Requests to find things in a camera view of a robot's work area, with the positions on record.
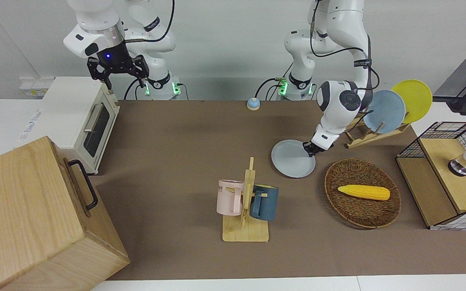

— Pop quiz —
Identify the gray plate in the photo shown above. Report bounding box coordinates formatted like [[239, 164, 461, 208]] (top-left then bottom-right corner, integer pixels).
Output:
[[271, 139, 316, 178]]

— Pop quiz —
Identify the black base cable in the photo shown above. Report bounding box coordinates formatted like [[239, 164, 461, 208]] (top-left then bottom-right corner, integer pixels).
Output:
[[123, 78, 144, 100], [254, 78, 284, 101]]

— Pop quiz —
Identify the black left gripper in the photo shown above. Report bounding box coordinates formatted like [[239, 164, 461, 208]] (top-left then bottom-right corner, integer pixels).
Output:
[[303, 140, 327, 158]]

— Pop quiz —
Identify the wooden cabinet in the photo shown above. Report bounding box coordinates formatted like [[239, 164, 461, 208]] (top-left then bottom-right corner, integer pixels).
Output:
[[0, 136, 130, 291]]

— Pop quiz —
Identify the yellow plate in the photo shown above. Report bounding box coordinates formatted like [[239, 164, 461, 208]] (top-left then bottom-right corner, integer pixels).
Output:
[[391, 79, 433, 124]]

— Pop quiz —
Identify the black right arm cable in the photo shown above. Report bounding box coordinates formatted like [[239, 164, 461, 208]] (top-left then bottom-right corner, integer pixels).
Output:
[[125, 0, 176, 43]]

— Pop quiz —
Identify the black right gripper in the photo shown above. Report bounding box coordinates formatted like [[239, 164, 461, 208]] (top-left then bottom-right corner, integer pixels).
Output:
[[87, 40, 150, 91]]

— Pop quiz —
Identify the light blue plate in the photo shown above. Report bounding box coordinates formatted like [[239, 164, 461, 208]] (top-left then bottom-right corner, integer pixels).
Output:
[[363, 90, 407, 134]]

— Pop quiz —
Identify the brown table mat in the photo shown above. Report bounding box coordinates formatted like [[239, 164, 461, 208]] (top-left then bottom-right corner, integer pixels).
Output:
[[91, 100, 466, 280]]

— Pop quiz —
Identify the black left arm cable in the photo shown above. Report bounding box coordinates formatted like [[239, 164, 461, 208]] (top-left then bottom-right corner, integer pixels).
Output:
[[309, 0, 380, 91]]

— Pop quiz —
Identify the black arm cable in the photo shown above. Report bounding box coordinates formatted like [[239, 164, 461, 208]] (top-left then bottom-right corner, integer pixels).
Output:
[[309, 0, 380, 91], [125, 0, 176, 43]]

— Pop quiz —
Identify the wooden shelf with wire grid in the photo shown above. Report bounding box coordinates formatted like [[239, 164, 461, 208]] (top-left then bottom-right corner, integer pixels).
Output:
[[396, 121, 466, 231]]

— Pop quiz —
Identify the white toaster oven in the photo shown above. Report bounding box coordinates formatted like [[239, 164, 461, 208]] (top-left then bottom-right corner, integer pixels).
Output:
[[40, 76, 120, 175]]

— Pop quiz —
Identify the pink mug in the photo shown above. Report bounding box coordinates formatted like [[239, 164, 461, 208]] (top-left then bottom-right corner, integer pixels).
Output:
[[216, 179, 245, 216]]

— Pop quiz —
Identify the wooden plate rack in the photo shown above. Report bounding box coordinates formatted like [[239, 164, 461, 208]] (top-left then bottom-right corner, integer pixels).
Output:
[[344, 113, 411, 149]]

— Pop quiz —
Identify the wooden mug tree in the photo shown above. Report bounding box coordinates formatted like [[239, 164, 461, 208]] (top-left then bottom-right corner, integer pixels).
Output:
[[222, 157, 270, 243]]

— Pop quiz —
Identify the yellow corn cob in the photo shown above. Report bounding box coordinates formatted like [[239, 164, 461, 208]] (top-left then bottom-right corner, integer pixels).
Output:
[[337, 184, 391, 201]]

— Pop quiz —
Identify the black cabinet handle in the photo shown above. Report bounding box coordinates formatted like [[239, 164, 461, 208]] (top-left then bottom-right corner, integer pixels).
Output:
[[68, 160, 98, 211]]

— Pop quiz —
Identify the brown wicker basket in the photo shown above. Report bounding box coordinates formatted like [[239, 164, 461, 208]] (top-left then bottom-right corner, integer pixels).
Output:
[[324, 158, 402, 229]]

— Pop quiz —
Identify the dark blue mug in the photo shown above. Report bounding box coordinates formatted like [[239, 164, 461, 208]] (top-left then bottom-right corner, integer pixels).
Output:
[[250, 184, 280, 221]]

